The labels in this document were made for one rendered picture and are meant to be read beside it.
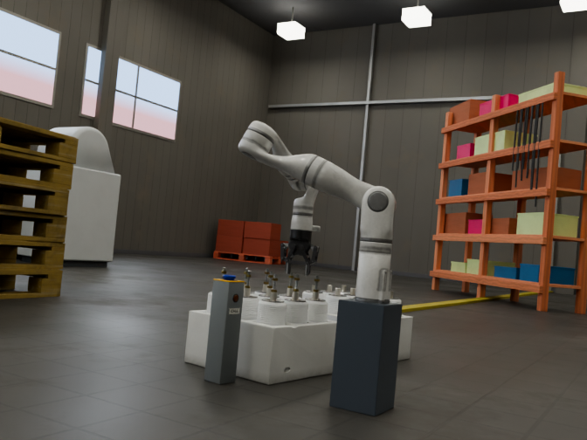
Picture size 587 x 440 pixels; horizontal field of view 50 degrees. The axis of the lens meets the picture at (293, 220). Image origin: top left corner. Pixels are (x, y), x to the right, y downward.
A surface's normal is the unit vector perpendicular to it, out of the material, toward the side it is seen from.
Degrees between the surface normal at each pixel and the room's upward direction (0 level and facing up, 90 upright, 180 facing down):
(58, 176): 90
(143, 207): 90
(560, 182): 90
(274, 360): 90
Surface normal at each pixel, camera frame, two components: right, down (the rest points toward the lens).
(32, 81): 0.86, 0.06
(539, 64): -0.51, -0.08
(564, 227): 0.31, -0.01
